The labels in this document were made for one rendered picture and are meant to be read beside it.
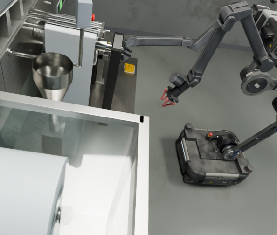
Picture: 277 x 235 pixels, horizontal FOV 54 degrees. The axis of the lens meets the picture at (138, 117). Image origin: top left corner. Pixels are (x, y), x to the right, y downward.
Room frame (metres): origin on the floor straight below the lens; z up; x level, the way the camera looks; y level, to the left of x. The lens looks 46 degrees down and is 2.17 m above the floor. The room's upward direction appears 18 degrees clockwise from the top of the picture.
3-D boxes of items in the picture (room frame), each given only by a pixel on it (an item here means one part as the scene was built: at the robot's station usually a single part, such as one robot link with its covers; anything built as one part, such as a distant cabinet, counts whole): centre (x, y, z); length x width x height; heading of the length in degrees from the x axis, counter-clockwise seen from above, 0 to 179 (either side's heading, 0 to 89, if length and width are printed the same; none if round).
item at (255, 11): (1.90, -0.49, 1.45); 0.09 x 0.08 x 0.12; 18
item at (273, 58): (1.40, -0.57, 1.43); 0.10 x 0.05 x 0.09; 108
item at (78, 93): (1.10, 0.47, 1.17); 0.34 x 0.05 x 0.54; 101
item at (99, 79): (1.43, 0.33, 1.05); 0.06 x 0.05 x 0.31; 101
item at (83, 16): (0.92, 0.30, 1.66); 0.07 x 0.07 x 0.10; 27
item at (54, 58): (0.73, 0.34, 1.50); 0.14 x 0.14 x 0.06
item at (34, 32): (1.16, 0.61, 1.33); 0.07 x 0.07 x 0.07; 11
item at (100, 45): (1.22, 0.31, 1.33); 0.06 x 0.06 x 0.06; 11
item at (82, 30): (0.91, 0.31, 1.51); 0.02 x 0.02 x 0.20
